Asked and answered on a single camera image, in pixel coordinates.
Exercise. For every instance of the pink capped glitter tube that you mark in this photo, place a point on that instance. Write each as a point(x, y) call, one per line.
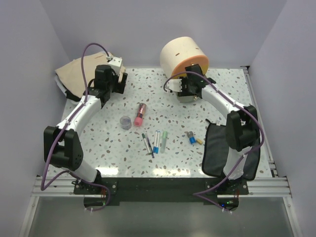
point(140, 114)

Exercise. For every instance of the blue grey small cylinder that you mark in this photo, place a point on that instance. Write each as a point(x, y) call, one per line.
point(191, 137)

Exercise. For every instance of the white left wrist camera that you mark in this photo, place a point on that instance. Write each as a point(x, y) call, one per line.
point(115, 63)

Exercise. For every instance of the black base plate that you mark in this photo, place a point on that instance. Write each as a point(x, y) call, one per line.
point(114, 191)

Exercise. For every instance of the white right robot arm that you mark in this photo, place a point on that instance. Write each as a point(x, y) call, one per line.
point(232, 151)

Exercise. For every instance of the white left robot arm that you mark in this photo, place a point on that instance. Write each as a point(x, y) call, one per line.
point(62, 146)

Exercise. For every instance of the purple thin pen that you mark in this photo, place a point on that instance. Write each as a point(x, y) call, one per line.
point(150, 147)

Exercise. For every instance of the light green highlighter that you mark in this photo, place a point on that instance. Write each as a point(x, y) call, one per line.
point(163, 143)

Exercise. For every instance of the cream round drawer organizer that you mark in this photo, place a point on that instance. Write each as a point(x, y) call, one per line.
point(180, 53)

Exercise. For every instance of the aluminium front rail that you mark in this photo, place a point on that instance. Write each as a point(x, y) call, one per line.
point(259, 188)

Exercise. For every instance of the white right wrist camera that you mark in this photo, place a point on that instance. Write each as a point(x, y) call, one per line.
point(174, 85)

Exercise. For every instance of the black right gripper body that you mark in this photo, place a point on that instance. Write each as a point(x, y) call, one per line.
point(186, 90)

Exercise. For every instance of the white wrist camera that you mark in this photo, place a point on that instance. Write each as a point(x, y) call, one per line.
point(174, 85)
point(115, 63)

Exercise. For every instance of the beige cloth bag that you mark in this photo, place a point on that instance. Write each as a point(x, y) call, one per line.
point(71, 74)

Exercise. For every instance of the grey bottom drawer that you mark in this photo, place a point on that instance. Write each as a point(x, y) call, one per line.
point(185, 97)

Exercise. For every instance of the white basket under bag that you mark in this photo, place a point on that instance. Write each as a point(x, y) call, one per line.
point(67, 93)

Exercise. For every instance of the green capped white marker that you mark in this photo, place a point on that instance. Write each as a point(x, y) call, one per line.
point(146, 143)

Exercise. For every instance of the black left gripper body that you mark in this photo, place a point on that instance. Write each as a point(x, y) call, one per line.
point(114, 86)

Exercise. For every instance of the clear purple small jar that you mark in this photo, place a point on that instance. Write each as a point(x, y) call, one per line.
point(125, 122)

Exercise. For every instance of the dark grey cloth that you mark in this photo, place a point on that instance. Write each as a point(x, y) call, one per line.
point(216, 153)

